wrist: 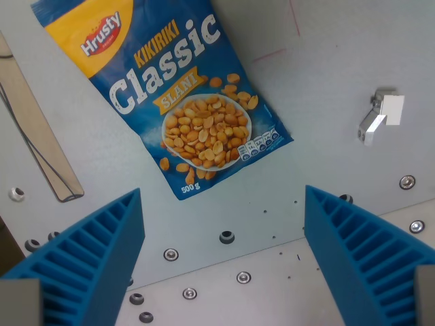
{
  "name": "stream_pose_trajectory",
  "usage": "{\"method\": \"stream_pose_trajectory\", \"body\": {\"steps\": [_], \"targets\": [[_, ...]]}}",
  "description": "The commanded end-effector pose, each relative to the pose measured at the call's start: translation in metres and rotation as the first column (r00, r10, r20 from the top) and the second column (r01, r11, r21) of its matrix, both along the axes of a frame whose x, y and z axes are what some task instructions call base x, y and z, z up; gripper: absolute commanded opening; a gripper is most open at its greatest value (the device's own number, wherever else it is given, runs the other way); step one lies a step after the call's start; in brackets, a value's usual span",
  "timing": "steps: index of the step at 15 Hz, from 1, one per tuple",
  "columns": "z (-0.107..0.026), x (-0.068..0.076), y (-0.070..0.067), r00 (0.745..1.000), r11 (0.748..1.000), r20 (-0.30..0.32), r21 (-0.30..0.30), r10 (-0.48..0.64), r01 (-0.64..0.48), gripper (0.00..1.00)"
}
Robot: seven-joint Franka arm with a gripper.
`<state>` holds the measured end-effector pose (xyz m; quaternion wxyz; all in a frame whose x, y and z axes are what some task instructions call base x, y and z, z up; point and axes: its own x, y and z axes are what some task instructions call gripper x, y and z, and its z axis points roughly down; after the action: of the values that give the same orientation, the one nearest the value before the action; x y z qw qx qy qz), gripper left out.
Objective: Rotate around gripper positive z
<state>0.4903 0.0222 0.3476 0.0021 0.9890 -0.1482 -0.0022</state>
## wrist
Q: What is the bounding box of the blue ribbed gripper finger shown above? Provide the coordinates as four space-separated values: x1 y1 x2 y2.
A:
0 187 146 326
303 184 435 326

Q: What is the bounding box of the silver threaded insert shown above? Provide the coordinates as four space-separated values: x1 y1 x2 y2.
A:
7 187 26 202

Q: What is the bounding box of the light wooden strip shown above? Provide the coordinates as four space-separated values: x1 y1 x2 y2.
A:
0 31 85 204

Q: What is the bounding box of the blue Hrusty peanut bag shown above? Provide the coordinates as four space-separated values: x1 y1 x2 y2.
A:
31 0 294 202

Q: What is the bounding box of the thin black cable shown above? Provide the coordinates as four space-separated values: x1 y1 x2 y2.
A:
0 54 78 200

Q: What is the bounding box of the small aluminium bracket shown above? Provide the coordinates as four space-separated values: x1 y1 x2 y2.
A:
356 87 406 147

